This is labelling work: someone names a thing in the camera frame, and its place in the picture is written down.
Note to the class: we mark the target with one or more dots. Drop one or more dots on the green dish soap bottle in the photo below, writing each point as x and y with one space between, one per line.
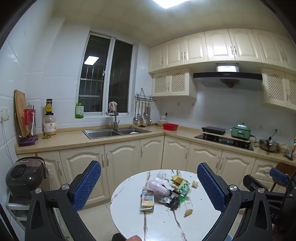
79 110

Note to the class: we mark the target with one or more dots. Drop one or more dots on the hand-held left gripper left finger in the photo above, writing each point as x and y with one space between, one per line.
86 185

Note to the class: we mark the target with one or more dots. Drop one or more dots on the ceiling light panel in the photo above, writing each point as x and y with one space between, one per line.
172 2

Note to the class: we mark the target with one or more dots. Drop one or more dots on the pink cloth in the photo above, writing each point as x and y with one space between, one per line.
113 106

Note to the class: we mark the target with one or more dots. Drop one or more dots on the dark sauce jar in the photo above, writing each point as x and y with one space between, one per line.
49 107

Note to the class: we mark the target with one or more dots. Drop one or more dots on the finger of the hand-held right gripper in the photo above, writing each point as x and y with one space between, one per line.
249 183
278 175

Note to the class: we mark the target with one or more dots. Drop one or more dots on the pink plastic bag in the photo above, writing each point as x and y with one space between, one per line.
158 187

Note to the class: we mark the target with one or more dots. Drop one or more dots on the metal utensil rack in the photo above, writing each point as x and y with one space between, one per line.
145 98

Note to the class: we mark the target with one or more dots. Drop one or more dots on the black rice cooker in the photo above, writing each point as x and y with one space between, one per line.
23 178

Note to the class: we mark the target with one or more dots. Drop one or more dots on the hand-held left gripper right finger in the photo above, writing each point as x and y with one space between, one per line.
211 187

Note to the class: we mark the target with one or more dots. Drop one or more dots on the black range hood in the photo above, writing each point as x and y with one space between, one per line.
227 75

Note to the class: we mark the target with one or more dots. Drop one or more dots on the clear plastic jar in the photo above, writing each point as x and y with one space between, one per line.
49 126

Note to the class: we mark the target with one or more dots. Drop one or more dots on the black glass gas stove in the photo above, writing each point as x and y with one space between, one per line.
208 138

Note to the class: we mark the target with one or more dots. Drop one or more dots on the wooden cutting board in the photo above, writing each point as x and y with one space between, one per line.
19 111

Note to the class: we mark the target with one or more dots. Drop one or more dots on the red utensil holder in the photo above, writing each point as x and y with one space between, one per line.
28 115

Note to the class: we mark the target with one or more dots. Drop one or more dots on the black induction cooker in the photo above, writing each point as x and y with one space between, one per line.
213 130

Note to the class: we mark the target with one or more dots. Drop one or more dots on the purple board rack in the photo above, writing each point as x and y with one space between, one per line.
27 141

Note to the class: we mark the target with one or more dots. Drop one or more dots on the steel cooking pot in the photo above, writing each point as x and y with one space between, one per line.
269 146

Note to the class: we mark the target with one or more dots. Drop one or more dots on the white wall socket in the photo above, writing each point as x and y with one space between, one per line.
4 114

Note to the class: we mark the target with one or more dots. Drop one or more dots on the cream lattice door cabinet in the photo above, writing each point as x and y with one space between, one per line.
277 88
175 83

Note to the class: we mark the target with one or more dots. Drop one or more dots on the steel kitchen faucet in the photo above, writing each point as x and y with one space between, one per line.
115 122

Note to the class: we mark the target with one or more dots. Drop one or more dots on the white tissue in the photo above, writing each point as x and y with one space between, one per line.
195 183

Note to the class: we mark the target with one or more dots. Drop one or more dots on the black snack wrapper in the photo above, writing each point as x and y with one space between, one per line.
174 202

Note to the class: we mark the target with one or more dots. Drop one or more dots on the dark kitchen window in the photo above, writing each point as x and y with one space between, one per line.
120 76

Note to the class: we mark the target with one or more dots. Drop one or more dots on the yellow drink carton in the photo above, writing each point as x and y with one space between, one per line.
146 201

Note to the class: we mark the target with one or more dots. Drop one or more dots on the green electric cooking pot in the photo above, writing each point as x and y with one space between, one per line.
240 132

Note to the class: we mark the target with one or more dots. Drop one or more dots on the cream base cabinets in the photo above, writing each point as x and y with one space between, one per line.
124 157

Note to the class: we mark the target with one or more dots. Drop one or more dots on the person's left hand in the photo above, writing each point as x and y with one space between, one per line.
134 238

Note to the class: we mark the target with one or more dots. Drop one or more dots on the small tan food scrap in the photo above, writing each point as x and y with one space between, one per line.
188 212

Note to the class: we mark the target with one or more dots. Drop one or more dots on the red plastic basin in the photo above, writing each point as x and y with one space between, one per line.
170 127

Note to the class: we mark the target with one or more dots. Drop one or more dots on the stainless steel sink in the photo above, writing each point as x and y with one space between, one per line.
101 133

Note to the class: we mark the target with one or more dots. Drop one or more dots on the hanging steel utensil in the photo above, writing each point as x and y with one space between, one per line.
135 119
141 120
149 120
138 114
145 114

